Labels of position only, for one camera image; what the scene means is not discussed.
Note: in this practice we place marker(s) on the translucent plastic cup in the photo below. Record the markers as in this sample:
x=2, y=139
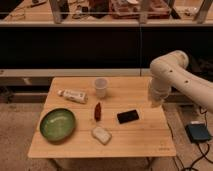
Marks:
x=100, y=85

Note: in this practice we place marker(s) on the green bowl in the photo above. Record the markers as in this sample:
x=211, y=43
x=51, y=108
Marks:
x=57, y=124

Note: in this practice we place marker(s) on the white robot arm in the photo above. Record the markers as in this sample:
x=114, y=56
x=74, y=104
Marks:
x=169, y=71

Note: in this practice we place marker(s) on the black foot pedal box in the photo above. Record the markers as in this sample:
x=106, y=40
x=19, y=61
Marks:
x=198, y=133

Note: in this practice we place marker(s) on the white plastic bottle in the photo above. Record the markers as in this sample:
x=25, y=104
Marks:
x=72, y=95

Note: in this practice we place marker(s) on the red tray on shelf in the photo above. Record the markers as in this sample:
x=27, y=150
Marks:
x=131, y=9

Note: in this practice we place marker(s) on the black rectangular sponge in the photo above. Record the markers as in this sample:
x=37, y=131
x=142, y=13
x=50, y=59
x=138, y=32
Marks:
x=127, y=116

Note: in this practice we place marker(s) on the wooden folding table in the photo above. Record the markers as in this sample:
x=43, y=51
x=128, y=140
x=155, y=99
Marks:
x=123, y=124

